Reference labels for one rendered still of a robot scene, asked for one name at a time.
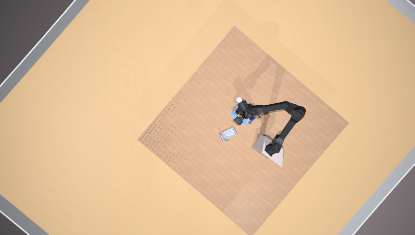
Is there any grey dish rack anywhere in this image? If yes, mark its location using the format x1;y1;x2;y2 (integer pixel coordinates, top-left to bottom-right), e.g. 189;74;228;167
220;127;237;142

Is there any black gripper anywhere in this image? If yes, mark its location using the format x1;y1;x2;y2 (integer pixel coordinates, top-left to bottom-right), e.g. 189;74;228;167
234;112;248;125

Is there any light blue flat mat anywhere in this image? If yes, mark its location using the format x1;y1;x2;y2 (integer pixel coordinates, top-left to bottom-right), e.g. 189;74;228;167
230;106;249;126

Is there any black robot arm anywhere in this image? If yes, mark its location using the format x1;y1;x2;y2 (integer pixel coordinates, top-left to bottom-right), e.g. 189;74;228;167
235;100;306;156

